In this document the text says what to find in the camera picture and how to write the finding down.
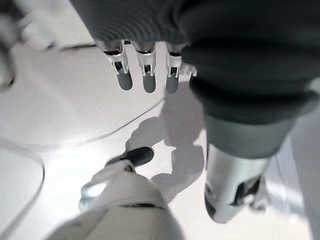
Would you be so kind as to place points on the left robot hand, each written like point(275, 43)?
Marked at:
point(225, 50)

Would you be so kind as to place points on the left robot leg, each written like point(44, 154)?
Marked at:
point(125, 200)

